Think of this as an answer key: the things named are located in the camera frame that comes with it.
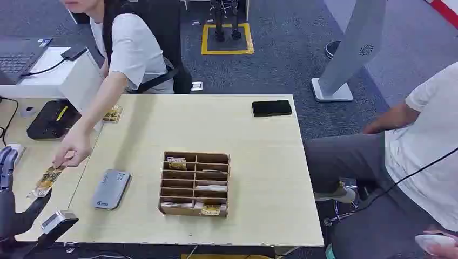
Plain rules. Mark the wooden card box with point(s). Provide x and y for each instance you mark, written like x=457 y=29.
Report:
x=195 y=184

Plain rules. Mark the seated person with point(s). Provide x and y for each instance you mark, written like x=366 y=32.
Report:
x=134 y=50

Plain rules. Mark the seated person's right hand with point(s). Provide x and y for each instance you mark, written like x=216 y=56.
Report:
x=75 y=146

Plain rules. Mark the black robot legs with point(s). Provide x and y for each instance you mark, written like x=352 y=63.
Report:
x=218 y=21

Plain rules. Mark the metal stool base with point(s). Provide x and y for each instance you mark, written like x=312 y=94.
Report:
x=341 y=211

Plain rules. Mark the person's grey shoe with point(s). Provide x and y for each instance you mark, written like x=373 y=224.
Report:
x=338 y=195

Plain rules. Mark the black smartphone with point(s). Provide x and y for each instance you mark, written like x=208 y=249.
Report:
x=272 y=108

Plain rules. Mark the yellow bordered floor mat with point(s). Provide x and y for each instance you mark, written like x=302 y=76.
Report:
x=247 y=39

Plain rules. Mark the person in white shirt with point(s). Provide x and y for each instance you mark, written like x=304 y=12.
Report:
x=422 y=150

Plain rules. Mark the black flat device box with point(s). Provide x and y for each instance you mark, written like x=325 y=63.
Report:
x=52 y=121

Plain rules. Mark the white card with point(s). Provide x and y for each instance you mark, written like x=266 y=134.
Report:
x=176 y=204
x=211 y=187

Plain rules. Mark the yellow printed card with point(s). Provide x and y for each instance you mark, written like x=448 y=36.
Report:
x=210 y=210
x=177 y=163

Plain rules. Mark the black office chair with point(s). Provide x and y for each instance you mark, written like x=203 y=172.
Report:
x=168 y=35

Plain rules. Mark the grey pillar with white base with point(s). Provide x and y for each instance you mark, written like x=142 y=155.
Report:
x=352 y=46

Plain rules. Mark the black external drive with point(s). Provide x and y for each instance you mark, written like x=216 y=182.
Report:
x=74 y=52

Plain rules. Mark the white stand box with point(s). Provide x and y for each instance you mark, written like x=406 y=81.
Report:
x=71 y=80

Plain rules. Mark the strip of yellow cards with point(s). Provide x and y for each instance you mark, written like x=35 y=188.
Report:
x=46 y=180

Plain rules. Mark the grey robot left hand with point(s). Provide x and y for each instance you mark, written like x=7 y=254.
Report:
x=7 y=214

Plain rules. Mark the small white cube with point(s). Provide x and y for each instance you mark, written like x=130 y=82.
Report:
x=27 y=111

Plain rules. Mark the dark laptop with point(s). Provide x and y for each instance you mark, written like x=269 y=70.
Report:
x=18 y=59

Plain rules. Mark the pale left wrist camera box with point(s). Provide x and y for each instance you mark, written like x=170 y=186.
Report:
x=59 y=218

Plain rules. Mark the grey flat case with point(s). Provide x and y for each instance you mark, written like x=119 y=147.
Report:
x=111 y=189

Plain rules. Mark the silver floor socket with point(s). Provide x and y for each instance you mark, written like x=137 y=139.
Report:
x=197 y=86

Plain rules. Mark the black shoe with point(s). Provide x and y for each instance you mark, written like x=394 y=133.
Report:
x=332 y=49

